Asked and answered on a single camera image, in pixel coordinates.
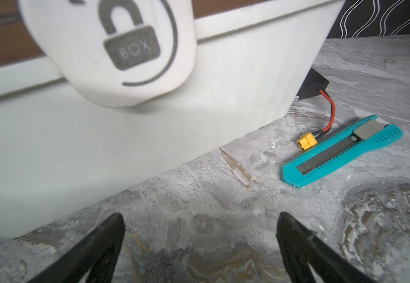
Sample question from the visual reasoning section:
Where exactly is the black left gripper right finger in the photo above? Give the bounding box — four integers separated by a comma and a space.
276, 212, 374, 283

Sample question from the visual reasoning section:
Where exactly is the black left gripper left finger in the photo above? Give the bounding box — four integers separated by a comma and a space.
30, 213, 125, 283

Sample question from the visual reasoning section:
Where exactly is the teal utility knife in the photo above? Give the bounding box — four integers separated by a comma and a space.
281, 115, 404, 188

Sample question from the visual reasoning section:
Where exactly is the white brown storage box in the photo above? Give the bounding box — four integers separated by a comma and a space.
0, 1, 344, 237

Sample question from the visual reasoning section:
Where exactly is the black battery with yellow plug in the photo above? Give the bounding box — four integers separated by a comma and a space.
295, 68, 336, 152

